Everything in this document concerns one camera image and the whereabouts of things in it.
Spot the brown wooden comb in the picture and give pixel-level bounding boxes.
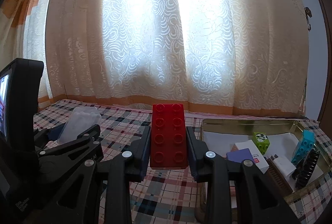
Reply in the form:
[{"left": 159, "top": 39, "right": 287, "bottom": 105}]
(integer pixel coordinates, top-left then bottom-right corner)
[{"left": 265, "top": 158, "right": 293, "bottom": 197}]

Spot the cyan toy building block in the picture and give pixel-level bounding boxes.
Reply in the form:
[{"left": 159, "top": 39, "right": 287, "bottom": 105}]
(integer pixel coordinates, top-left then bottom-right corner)
[{"left": 291, "top": 130, "right": 315, "bottom": 166}]

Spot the white power adapter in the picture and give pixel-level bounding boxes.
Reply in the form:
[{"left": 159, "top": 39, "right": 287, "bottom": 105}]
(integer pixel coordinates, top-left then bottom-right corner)
[{"left": 272, "top": 156, "right": 296, "bottom": 178}]

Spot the curtain tieback hook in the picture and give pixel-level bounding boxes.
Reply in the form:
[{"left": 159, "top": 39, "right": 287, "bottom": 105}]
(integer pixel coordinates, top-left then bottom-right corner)
[{"left": 304, "top": 7, "right": 312, "bottom": 32}]

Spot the white cardboard box red stamp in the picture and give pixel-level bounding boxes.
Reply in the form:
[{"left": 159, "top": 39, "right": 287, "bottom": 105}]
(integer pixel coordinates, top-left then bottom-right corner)
[{"left": 235, "top": 140, "right": 269, "bottom": 174}]

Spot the white paper tray liner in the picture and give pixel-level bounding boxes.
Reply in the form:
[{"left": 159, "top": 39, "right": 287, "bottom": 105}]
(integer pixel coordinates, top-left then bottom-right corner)
[{"left": 204, "top": 132, "right": 325, "bottom": 210}]

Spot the clear plastic box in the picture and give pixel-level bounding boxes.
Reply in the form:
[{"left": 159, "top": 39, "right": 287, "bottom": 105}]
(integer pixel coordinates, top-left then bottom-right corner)
[{"left": 57, "top": 106, "right": 101, "bottom": 145}]

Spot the purple small box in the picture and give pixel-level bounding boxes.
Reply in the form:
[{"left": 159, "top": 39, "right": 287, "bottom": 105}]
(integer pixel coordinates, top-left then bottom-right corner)
[{"left": 226, "top": 148, "right": 254, "bottom": 163}]

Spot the red toy building block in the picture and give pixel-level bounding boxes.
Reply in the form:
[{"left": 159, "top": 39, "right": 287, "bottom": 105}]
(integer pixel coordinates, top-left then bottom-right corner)
[{"left": 150, "top": 103, "right": 188, "bottom": 170}]

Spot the plaid tablecloth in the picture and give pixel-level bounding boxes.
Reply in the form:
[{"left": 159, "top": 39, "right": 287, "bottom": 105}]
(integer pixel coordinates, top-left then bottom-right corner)
[{"left": 33, "top": 100, "right": 331, "bottom": 223}]

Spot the beige lace curtain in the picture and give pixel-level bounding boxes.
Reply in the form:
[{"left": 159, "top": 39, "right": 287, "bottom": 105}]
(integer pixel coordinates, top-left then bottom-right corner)
[{"left": 1, "top": 0, "right": 309, "bottom": 117}]

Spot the green toy building block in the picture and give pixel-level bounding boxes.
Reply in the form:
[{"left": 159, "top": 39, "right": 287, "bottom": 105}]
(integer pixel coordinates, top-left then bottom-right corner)
[{"left": 252, "top": 132, "right": 270, "bottom": 155}]

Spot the gold metal tin tray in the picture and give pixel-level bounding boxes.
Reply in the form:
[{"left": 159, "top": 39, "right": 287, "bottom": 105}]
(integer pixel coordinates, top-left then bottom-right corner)
[{"left": 198, "top": 118, "right": 331, "bottom": 223}]

